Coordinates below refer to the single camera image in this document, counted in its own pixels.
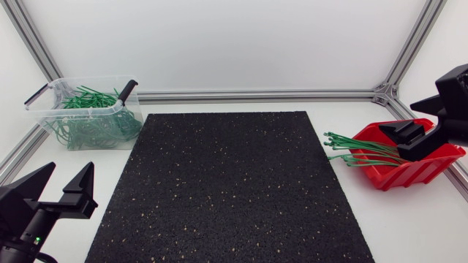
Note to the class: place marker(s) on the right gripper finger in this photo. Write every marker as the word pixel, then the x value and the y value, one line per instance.
pixel 404 131
pixel 451 91

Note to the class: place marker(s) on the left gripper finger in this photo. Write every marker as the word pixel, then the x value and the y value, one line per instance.
pixel 84 197
pixel 25 186

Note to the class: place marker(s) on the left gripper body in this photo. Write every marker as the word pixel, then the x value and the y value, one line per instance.
pixel 40 210

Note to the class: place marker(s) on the red plastic box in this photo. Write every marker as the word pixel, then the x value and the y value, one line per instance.
pixel 420 171

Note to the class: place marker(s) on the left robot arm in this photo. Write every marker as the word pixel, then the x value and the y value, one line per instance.
pixel 14 252

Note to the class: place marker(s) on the clear plastic bin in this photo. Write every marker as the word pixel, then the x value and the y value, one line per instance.
pixel 51 117

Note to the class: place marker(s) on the black speckled mat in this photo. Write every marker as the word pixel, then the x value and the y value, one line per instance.
pixel 226 190

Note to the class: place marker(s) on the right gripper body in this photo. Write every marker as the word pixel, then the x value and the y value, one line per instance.
pixel 428 144

